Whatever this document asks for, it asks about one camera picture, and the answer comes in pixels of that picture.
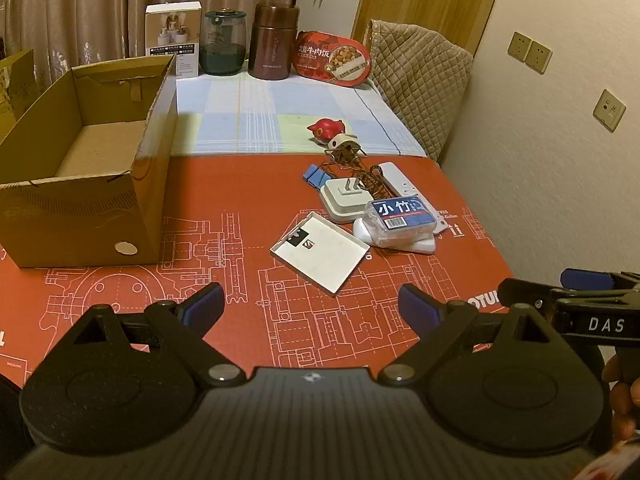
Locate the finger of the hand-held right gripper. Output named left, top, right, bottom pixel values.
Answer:
left=560, top=267, right=640, bottom=291
left=497, top=277, right=561, bottom=311

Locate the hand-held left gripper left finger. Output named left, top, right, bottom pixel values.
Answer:
left=50, top=282, right=246, bottom=387

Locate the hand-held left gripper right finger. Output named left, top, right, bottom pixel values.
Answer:
left=378, top=283, right=576, bottom=387

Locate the white plastic device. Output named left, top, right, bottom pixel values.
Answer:
left=352, top=217, right=438, bottom=254

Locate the clear box with blue label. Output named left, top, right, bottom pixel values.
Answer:
left=364, top=194, right=448, bottom=248

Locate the white shallow box lid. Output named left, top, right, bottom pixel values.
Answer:
left=270, top=211, right=371, bottom=295

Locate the white power adapter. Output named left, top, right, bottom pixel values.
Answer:
left=320, top=176, right=373, bottom=225

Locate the white remote control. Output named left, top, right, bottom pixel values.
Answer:
left=375, top=161, right=421, bottom=200

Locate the copper wire figure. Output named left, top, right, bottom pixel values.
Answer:
left=320, top=146, right=386, bottom=201

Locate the blue clip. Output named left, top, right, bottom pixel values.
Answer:
left=301, top=164, right=331, bottom=191

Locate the small white round gadget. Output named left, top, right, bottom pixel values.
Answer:
left=325, top=132, right=357, bottom=154

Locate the person's right hand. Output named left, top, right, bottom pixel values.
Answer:
left=601, top=356, right=640, bottom=443

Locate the red blueprint mat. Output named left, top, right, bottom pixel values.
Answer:
left=0, top=154, right=516, bottom=391

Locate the beige quilted chair cover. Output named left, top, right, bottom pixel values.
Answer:
left=367, top=19, right=475, bottom=163

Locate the green glass jar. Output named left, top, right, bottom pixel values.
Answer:
left=199, top=6, right=249, bottom=77

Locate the brown thermos flask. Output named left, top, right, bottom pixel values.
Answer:
left=247, top=2, right=301, bottom=81

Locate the red instant meal tray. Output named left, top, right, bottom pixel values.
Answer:
left=292, top=30, right=372, bottom=88

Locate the white product box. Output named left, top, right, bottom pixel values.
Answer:
left=145, top=1, right=203, bottom=78

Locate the beige wall socket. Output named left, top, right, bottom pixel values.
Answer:
left=507, top=31, right=533, bottom=62
left=526, top=40, right=553, bottom=75

